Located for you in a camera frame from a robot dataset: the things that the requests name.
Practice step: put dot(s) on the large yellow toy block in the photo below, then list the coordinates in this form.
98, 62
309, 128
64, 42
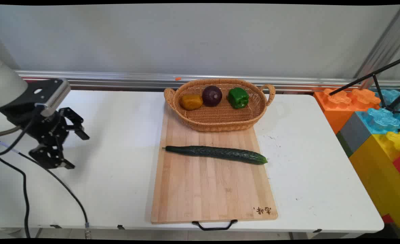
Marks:
379, 176

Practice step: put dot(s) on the large grey toy block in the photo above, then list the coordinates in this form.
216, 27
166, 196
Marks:
354, 135

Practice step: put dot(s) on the yellow bell pepper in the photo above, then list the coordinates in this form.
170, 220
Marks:
191, 101

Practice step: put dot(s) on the slanted aluminium post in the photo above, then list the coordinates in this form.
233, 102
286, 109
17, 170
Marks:
383, 44

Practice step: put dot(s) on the black tripod stand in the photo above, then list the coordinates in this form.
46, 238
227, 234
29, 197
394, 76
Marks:
378, 86

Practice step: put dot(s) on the large light blue toy block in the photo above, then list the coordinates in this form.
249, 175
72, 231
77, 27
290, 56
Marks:
381, 120

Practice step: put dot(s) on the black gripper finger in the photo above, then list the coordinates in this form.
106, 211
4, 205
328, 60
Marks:
51, 157
75, 123

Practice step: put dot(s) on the large orange toy block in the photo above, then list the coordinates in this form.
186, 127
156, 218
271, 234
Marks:
335, 110

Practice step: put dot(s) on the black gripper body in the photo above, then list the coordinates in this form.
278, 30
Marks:
45, 130

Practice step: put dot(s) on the green bell pepper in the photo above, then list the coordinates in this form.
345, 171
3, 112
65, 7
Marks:
238, 98

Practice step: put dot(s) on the purple onion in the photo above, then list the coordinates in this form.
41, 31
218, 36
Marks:
212, 96

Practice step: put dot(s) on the aluminium wall rail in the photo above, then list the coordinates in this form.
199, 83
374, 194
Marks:
118, 79

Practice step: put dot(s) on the woven wicker basket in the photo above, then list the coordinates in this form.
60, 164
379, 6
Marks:
222, 118

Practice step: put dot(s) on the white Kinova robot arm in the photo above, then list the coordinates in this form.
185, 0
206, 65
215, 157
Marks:
6, 84

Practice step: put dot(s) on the long green cucumber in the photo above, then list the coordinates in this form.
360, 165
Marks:
220, 153

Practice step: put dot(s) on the wooden cutting board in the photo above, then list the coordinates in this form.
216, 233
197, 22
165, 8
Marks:
206, 189

